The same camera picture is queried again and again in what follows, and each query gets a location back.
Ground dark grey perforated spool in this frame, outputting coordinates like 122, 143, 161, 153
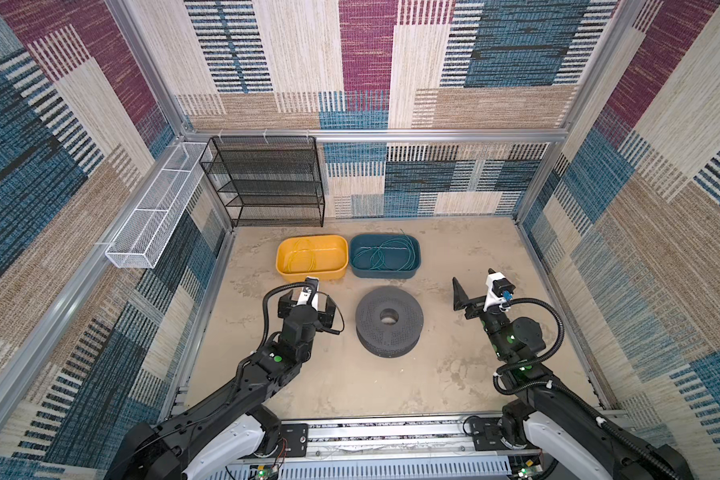
355, 286, 424, 358

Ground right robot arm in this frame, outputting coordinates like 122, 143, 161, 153
452, 271, 693, 479

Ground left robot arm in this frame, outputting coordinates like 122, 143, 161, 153
105, 277, 337, 479

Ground yellow plastic bin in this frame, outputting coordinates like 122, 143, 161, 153
275, 234, 349, 283

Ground teal plastic bin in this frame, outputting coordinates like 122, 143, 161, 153
349, 233, 422, 280

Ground green cable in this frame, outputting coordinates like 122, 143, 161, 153
359, 235, 418, 272

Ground black wire mesh shelf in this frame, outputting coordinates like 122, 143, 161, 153
200, 136, 326, 227

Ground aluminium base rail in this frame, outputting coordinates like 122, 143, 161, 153
209, 413, 643, 480

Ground white wire mesh basket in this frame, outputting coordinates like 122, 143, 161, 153
105, 142, 205, 269

